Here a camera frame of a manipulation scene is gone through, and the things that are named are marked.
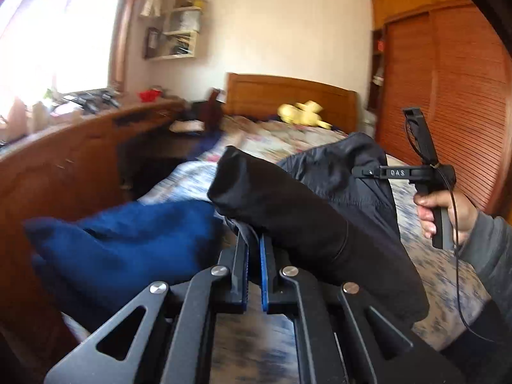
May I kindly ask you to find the black jacket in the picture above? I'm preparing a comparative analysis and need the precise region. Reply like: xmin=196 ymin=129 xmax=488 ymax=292
xmin=207 ymin=132 xmax=430 ymax=323

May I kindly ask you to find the yellow plush toy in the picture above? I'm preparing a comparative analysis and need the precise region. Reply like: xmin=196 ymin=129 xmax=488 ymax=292
xmin=278 ymin=101 xmax=332 ymax=129

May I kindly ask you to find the wood-framed window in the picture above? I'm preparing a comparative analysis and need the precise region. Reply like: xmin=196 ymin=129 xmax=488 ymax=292
xmin=0 ymin=0 xmax=139 ymax=129

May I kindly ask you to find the blue sweater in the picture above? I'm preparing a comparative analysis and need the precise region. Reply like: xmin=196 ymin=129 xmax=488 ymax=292
xmin=22 ymin=200 xmax=225 ymax=332

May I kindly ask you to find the person's right forearm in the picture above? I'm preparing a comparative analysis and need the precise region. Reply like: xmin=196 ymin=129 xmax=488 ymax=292
xmin=456 ymin=210 xmax=512 ymax=300

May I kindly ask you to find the wooden louvered wardrobe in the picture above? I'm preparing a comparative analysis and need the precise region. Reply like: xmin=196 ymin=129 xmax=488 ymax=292
xmin=368 ymin=0 xmax=512 ymax=225

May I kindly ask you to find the pink floral bedspread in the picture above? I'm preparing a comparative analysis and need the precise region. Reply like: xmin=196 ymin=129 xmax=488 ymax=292
xmin=216 ymin=114 xmax=348 ymax=164

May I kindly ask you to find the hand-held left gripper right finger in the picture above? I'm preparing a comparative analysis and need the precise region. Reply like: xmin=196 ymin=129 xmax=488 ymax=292
xmin=259 ymin=234 xmax=467 ymax=384

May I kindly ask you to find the white wall shelf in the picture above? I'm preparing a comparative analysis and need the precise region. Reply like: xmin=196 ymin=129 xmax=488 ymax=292
xmin=144 ymin=0 xmax=204 ymax=61

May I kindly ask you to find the wooden desk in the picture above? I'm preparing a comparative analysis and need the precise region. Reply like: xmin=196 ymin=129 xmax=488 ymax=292
xmin=0 ymin=98 xmax=187 ymax=369

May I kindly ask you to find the thin black cable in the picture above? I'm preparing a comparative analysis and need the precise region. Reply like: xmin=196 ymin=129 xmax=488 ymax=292
xmin=404 ymin=112 xmax=497 ymax=345

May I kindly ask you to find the dark wooden chair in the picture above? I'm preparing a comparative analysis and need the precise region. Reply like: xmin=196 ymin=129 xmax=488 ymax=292
xmin=200 ymin=87 xmax=225 ymax=132

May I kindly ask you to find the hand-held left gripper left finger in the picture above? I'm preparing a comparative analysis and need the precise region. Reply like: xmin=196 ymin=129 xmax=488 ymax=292
xmin=44 ymin=234 xmax=251 ymax=384

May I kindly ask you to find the white bottle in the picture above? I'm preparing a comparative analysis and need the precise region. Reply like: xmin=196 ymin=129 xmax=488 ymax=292
xmin=32 ymin=102 xmax=51 ymax=129
xmin=10 ymin=96 xmax=28 ymax=132

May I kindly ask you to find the wooden bed headboard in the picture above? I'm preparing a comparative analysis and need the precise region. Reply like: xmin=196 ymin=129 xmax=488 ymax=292
xmin=225 ymin=73 xmax=358 ymax=134

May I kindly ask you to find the person's right hand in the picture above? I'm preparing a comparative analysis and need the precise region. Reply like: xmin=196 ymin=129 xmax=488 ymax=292
xmin=414 ymin=190 xmax=479 ymax=245

